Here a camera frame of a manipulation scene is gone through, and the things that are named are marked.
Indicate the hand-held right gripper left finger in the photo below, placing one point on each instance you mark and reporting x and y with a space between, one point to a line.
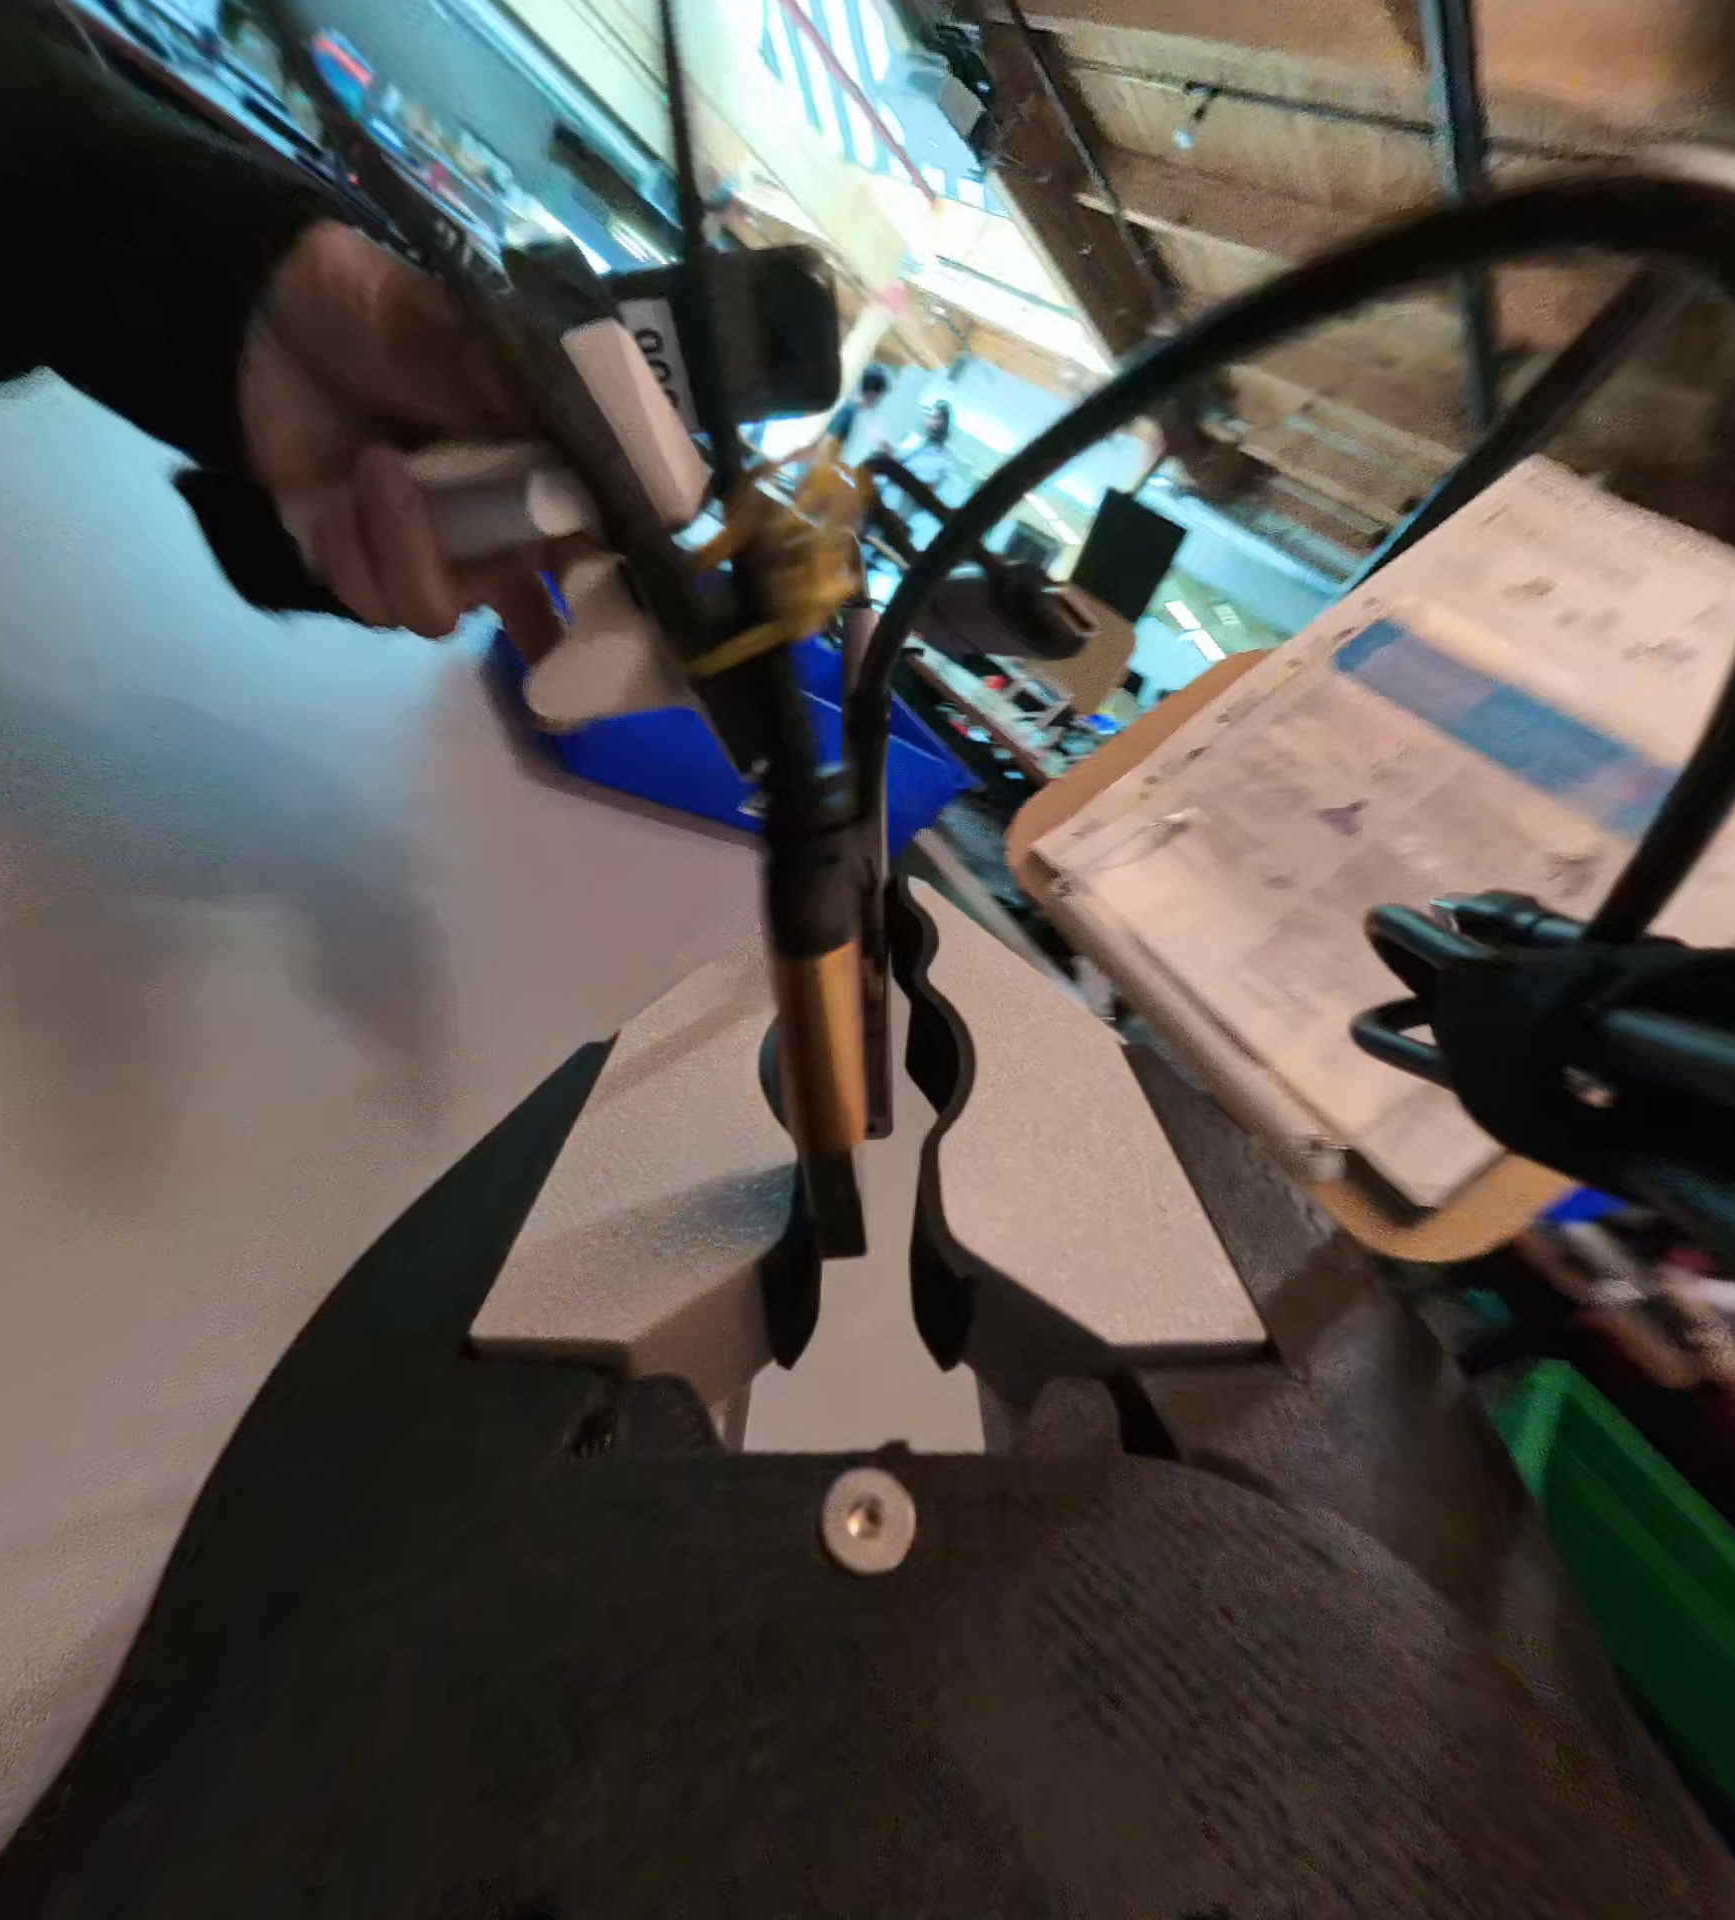
627 1231

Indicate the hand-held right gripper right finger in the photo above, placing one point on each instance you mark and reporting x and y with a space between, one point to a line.
1091 1200

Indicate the blue plastic bin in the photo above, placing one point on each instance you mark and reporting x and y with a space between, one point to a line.
656 764

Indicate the green plastic bin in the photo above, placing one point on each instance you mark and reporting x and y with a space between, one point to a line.
1677 1576

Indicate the person's left forearm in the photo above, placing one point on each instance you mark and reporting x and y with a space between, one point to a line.
57 180

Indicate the person's left hand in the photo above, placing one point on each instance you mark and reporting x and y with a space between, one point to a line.
343 391

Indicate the yellow twist tie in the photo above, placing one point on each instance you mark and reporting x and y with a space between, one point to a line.
792 571

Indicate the black panel wooden stand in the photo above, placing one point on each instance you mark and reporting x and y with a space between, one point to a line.
1129 557

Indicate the document stand with instruction sheet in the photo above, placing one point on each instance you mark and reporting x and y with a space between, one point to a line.
1408 842

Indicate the black metal post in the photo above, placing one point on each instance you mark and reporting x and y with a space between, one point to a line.
1461 149

